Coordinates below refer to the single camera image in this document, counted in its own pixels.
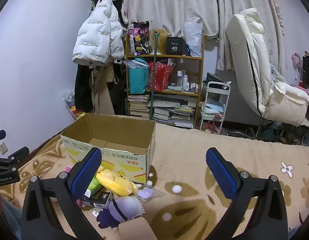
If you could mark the blonde wig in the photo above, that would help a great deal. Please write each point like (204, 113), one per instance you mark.
(163, 41)

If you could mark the purple item in plastic bag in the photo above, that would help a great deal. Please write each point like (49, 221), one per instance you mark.
(147, 193)

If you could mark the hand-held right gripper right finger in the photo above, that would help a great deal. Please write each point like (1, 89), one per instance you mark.
(220, 175)

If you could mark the cartoon printed tote bag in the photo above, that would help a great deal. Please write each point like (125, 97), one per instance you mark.
(138, 38)

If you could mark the white trolley cart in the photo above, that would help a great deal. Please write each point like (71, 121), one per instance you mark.
(215, 85)

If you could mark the cream padded recliner chair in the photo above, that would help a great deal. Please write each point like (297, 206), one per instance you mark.
(247, 55)

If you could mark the small kraft paper box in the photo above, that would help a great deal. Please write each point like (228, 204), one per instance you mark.
(138, 228)

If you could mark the patterned plastic bag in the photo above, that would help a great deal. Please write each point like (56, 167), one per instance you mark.
(69, 97)

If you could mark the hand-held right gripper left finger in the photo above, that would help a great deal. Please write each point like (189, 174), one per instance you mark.
(85, 175)

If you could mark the yellow dog plush toy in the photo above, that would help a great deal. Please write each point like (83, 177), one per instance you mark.
(114, 182)

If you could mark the pile of books and magazines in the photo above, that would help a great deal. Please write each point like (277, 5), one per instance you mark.
(174, 115)

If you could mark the white puffer jacket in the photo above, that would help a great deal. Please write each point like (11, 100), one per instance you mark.
(97, 32)

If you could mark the small black product box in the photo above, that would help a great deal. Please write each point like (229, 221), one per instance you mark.
(98, 200)

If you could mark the pink toys on trolley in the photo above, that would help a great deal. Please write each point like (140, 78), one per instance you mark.
(212, 127)

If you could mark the stack of old books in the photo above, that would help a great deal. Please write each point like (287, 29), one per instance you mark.
(139, 106)

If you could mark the small pink soft toy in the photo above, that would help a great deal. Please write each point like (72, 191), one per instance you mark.
(67, 168)

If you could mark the green pole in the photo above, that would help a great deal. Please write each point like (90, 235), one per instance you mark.
(153, 80)

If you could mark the teal paper bag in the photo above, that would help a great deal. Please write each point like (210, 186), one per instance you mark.
(138, 80)

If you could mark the cardboard box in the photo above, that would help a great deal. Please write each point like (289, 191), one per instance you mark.
(124, 160)

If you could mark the red patterned gift bag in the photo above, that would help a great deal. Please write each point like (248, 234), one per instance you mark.
(160, 77)

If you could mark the wooden shelf rack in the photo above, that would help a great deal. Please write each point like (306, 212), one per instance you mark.
(201, 72)

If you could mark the pink desk fan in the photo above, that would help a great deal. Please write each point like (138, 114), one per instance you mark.
(297, 61)

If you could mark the beige flower printed blanket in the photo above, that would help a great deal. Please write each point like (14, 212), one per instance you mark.
(194, 155)

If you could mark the black box with white print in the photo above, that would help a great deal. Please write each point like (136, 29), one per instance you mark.
(174, 46)

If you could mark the purple plush doll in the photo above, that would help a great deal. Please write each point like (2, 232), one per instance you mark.
(124, 208)

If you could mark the light blue cloth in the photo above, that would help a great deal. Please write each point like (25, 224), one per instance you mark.
(213, 106)

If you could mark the white wall socket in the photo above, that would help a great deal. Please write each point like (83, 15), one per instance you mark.
(2, 148)

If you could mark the yellow and red bag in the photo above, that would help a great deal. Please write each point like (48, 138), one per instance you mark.
(76, 112)

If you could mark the translucent plastic bag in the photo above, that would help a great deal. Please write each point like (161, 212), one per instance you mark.
(193, 37)

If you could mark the green tissue pack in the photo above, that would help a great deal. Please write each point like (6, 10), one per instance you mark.
(93, 186)

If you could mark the beige hanging coat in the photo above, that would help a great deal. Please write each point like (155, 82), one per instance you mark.
(102, 95)

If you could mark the group of white cosmetic bottles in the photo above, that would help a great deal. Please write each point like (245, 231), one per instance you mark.
(185, 80)

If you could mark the pale green pouch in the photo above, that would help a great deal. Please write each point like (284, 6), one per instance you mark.
(175, 88)

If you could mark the clear plastic bag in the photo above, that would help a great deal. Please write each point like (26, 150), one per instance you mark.
(134, 64)

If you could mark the dark bag behind trolley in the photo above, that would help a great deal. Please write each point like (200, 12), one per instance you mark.
(213, 77)

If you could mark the black hanging coat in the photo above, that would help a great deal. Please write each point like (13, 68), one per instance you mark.
(83, 90)

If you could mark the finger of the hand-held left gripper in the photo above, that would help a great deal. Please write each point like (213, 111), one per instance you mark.
(0, 136)
(15, 156)

